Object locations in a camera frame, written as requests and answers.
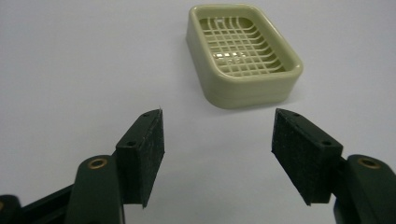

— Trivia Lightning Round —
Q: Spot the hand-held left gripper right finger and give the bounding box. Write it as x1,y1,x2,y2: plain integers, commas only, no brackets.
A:
271,107,396,224

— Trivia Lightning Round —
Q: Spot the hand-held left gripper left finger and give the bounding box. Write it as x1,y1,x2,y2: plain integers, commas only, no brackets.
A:
64,106,165,224

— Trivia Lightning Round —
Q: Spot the pale green soap dish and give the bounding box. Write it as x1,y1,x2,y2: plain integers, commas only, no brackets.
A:
185,3,304,110

